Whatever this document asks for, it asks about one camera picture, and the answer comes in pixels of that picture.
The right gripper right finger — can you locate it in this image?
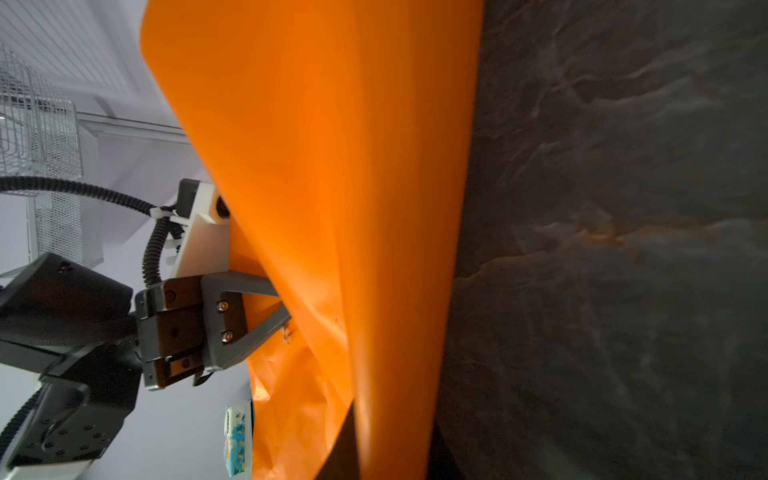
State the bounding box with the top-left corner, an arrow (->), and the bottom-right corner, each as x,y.
427,422 -> 465,480

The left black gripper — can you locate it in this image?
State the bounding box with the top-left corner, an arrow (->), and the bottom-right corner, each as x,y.
135,271 -> 291,391

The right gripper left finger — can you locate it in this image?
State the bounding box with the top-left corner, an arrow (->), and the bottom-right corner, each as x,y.
315,403 -> 360,480

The orange wrapping paper sheet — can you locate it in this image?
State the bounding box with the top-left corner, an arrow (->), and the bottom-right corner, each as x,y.
140,1 -> 483,479

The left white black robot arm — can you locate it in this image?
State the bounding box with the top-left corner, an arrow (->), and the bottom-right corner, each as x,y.
1,253 -> 290,479

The colourful tissue pack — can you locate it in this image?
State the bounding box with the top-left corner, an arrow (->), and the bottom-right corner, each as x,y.
223,401 -> 253,479

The white mesh box basket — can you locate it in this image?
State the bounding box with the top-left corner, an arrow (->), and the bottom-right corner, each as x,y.
1,46 -> 104,279

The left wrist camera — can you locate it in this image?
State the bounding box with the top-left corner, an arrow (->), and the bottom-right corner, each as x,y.
170,179 -> 230,278

